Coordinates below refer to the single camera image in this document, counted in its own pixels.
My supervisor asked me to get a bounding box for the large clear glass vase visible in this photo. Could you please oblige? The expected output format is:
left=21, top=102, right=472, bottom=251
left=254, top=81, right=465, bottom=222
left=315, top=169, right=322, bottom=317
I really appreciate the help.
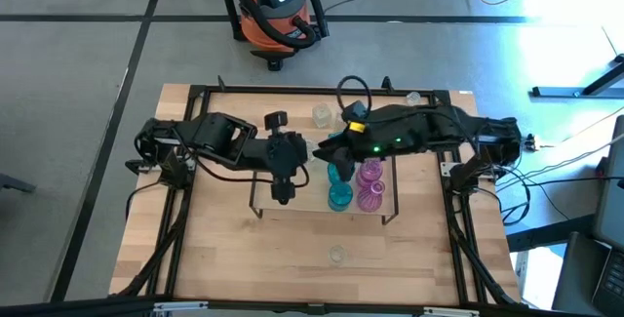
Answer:
left=328, top=244, right=348, bottom=265

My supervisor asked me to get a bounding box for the teal round glass vase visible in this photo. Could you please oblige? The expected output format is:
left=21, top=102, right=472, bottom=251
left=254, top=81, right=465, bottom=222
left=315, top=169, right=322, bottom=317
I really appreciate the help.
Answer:
left=326, top=160, right=342, bottom=185

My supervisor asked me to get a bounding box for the black power cable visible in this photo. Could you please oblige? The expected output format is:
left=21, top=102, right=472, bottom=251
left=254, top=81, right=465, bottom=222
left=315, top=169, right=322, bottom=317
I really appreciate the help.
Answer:
left=499, top=165, right=624, bottom=226

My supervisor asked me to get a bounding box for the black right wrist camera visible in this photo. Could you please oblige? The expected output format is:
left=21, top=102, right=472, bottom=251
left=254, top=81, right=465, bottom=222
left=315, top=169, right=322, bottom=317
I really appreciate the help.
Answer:
left=343, top=100, right=371, bottom=123

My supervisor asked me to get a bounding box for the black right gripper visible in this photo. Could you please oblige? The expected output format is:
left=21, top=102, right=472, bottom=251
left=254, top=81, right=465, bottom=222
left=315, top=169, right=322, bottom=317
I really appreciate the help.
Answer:
left=316, top=117, right=394, bottom=183

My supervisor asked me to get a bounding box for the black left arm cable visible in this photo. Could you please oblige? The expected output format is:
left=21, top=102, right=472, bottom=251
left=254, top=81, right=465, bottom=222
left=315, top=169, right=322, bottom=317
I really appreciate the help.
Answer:
left=194, top=153, right=312, bottom=190

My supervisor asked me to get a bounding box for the pink ribbed glass vase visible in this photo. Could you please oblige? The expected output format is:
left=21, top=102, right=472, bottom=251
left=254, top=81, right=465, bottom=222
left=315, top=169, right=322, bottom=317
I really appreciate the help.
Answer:
left=354, top=157, right=385, bottom=187

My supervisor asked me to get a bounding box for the tall pink glass vase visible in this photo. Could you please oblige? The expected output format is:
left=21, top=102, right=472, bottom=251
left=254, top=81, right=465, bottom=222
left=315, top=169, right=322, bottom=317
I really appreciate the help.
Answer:
left=355, top=179, right=387, bottom=214

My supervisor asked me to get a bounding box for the teal plastic cup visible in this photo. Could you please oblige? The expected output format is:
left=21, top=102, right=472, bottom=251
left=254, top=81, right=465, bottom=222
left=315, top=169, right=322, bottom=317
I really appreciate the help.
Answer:
left=327, top=181, right=354, bottom=213

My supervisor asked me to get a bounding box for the clear round glass vase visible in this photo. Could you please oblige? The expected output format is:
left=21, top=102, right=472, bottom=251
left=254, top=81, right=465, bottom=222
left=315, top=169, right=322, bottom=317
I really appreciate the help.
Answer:
left=302, top=139, right=319, bottom=163

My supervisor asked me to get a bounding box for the clear square glass vase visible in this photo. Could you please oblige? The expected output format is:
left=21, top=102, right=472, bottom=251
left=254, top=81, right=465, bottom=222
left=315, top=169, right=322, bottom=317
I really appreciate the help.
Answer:
left=311, top=102, right=335, bottom=130

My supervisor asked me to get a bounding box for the wooden shelf with black legs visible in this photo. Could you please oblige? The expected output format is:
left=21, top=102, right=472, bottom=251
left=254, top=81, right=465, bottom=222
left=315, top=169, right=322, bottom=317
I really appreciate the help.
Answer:
left=248, top=153, right=400, bottom=226

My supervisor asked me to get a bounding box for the white cable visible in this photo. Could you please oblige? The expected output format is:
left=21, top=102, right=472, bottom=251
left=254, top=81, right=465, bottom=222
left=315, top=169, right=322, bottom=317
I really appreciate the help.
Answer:
left=494, top=131, right=624, bottom=178

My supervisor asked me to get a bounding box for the black chair base leg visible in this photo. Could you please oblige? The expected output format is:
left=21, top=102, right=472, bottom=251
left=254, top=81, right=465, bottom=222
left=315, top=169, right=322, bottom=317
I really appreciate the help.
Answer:
left=0, top=173, right=38, bottom=194

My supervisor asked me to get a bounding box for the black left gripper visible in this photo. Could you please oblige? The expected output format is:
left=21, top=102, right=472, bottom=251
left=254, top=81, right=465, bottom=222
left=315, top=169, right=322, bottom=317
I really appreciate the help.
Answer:
left=260, top=110, right=308, bottom=206

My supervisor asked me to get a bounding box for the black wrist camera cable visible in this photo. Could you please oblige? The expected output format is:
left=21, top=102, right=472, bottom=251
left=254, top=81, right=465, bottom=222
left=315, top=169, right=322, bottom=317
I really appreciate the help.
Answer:
left=334, top=74, right=374, bottom=113

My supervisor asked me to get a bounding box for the orange black shop vacuum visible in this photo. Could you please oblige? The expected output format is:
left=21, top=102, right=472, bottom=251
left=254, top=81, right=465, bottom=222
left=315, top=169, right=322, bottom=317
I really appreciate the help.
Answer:
left=227, top=0, right=331, bottom=72

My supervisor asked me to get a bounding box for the grey laptop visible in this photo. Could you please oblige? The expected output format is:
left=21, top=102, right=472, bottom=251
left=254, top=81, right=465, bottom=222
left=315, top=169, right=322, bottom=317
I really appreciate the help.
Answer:
left=591, top=114, right=624, bottom=317

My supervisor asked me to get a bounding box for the black table frame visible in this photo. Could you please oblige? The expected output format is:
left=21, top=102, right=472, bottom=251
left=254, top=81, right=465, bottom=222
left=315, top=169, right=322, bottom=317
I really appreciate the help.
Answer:
left=109, top=75, right=523, bottom=317

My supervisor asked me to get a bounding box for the black stand pole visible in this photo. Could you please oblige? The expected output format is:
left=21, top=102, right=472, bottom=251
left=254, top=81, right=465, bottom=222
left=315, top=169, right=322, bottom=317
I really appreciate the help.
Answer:
left=213, top=0, right=247, bottom=43

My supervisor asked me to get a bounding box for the aluminium extrusion rail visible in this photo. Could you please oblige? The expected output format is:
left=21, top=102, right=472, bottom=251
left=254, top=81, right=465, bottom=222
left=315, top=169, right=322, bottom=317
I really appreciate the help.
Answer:
left=153, top=299, right=210, bottom=314
left=422, top=305, right=482, bottom=317

